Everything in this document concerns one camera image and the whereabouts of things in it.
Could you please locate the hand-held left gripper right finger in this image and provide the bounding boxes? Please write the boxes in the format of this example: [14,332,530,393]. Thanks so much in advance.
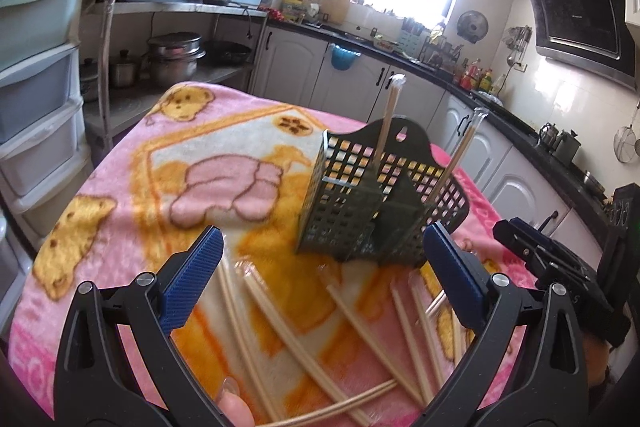
[415,222,593,427]

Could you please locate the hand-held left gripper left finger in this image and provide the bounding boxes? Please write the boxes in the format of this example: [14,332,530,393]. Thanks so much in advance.
[52,226,236,427]

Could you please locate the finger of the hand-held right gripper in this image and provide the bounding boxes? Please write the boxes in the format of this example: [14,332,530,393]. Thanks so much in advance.
[505,217,557,259]
[492,226,549,281]

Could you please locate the plastic-wrapped chopstick pair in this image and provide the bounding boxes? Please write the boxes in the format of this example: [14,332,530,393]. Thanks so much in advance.
[374,74,407,168]
[425,107,488,208]

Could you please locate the pile of chopsticks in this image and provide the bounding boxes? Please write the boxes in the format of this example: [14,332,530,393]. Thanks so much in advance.
[216,257,481,427]

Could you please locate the dark green utensil basket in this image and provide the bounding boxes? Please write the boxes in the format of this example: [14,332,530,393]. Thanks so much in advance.
[295,117,471,269]

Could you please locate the person's left hand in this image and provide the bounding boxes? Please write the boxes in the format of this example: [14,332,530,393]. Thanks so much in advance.
[219,376,255,427]

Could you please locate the metal kettle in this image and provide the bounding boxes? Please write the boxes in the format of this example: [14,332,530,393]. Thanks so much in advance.
[554,129,581,160]

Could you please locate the pink bear printed blanket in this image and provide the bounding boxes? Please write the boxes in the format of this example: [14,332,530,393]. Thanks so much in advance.
[10,82,531,427]

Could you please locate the hanging mesh strainer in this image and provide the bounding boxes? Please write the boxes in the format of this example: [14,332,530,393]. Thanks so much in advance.
[614,104,640,164]

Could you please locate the row of sauce bottles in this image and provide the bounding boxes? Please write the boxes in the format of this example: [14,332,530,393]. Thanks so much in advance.
[457,57,506,95]

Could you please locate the large steel pot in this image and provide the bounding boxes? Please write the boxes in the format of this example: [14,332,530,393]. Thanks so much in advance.
[146,33,207,88]

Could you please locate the small steel pot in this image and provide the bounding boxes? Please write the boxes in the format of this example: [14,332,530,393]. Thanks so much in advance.
[80,58,101,102]
[109,49,141,88]

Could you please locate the black range hood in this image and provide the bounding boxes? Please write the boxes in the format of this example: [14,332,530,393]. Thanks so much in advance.
[520,0,628,90]

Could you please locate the black wok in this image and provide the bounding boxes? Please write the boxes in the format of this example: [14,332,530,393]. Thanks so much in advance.
[200,39,253,68]

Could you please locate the green knife block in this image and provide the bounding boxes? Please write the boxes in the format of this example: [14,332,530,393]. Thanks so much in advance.
[402,18,431,52]

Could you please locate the white kitchen cabinets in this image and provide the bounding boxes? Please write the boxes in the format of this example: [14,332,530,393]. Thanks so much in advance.
[250,24,606,268]

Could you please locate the blue hanging bin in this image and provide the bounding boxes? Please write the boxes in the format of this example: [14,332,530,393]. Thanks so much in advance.
[330,44,362,72]

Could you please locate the plastic drawer unit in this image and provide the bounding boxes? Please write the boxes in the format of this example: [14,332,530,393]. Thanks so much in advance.
[0,0,98,253]

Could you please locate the metal shelf rack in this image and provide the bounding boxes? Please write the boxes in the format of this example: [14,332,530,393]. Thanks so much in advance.
[82,0,271,148]

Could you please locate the wall rack with utensils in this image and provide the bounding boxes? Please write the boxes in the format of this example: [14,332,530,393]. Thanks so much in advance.
[502,26,533,68]

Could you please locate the black wire rack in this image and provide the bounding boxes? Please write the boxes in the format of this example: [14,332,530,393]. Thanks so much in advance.
[419,42,463,72]

